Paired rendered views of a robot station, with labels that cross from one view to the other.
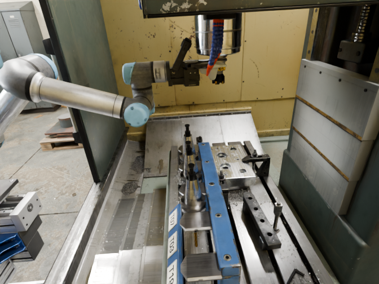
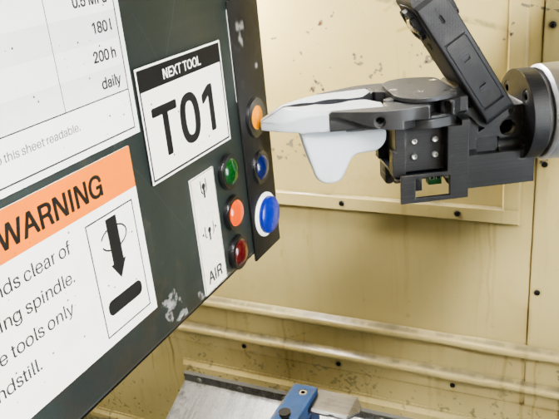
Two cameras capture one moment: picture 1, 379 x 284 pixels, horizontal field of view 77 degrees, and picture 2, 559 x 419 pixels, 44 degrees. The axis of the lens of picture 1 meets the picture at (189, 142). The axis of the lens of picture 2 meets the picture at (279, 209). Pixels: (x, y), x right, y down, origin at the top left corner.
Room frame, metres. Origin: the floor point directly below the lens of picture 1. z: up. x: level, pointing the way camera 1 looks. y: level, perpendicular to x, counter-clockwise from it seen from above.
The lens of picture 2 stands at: (1.03, 0.33, 1.86)
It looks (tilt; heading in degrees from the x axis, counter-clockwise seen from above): 22 degrees down; 208
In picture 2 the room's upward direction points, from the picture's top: 5 degrees counter-clockwise
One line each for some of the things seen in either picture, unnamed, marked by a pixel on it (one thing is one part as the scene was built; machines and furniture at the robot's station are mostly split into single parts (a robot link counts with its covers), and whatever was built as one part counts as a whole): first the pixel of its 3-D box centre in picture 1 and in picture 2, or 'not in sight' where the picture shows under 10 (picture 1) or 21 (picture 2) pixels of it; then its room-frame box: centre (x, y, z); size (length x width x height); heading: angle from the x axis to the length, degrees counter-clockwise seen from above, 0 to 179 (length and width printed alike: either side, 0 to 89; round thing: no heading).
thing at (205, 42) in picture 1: (218, 33); not in sight; (0.88, -0.12, 1.56); 0.16 x 0.16 x 0.12
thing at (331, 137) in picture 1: (322, 131); not in sight; (0.89, -0.57, 1.16); 0.48 x 0.05 x 0.51; 1
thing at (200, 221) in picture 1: (195, 221); not in sight; (0.39, 0.00, 1.21); 0.07 x 0.05 x 0.01; 91
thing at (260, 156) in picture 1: (255, 163); not in sight; (0.96, -0.31, 0.97); 0.13 x 0.03 x 0.15; 91
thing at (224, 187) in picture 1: (221, 186); not in sight; (0.80, -0.12, 0.97); 0.13 x 0.03 x 0.15; 1
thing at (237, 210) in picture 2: not in sight; (235, 213); (0.63, 0.08, 1.67); 0.02 x 0.01 x 0.02; 1
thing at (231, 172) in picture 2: not in sight; (230, 171); (0.63, 0.08, 1.71); 0.02 x 0.01 x 0.02; 1
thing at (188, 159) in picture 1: (190, 163); not in sight; (0.55, 0.00, 1.26); 0.04 x 0.04 x 0.07
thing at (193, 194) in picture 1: (192, 189); not in sight; (0.44, 0.00, 1.26); 0.04 x 0.04 x 0.07
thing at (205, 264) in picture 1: (199, 266); (337, 405); (0.28, 0.00, 1.21); 0.07 x 0.05 x 0.01; 91
